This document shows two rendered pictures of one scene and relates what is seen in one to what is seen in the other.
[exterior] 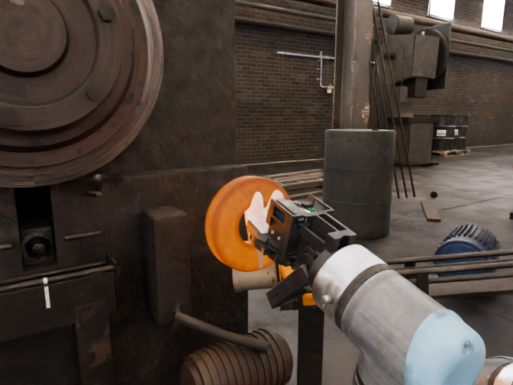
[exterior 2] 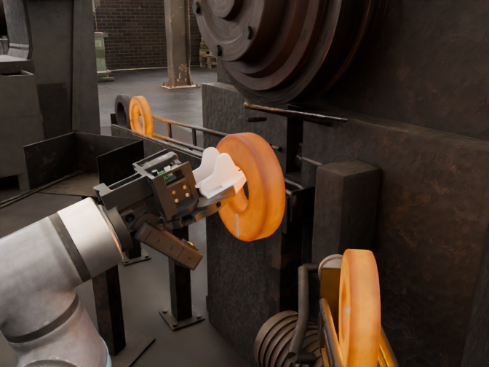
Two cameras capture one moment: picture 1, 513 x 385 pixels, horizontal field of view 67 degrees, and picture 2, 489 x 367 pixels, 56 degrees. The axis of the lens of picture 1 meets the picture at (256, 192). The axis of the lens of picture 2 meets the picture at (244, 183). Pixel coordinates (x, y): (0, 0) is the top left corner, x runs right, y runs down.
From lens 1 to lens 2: 0.88 m
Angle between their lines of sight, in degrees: 87
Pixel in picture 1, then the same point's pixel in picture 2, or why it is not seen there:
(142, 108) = (321, 46)
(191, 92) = (465, 19)
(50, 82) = (237, 24)
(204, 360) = (279, 318)
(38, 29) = not seen: outside the picture
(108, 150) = (295, 85)
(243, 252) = (226, 208)
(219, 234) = not seen: hidden behind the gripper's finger
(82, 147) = (274, 79)
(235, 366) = (282, 346)
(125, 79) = (291, 16)
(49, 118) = (231, 52)
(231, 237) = not seen: hidden behind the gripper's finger
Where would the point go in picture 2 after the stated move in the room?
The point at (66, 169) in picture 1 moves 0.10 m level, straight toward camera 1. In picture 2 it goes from (273, 96) to (229, 100)
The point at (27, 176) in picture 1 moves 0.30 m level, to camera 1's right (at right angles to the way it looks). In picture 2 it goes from (257, 95) to (260, 124)
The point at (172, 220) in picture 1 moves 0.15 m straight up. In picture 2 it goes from (328, 175) to (334, 91)
